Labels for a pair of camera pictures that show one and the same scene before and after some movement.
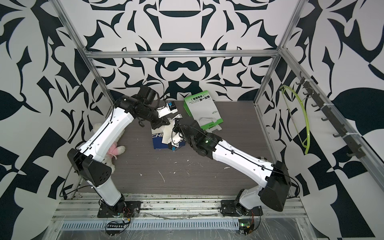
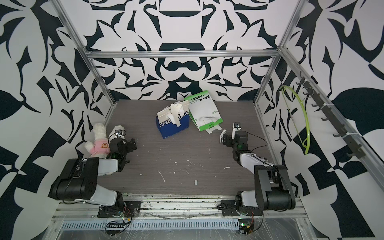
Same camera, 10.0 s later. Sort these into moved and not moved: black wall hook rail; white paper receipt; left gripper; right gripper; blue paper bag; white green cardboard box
Moved: white paper receipt; right gripper; blue paper bag; left gripper
Not moved: white green cardboard box; black wall hook rail
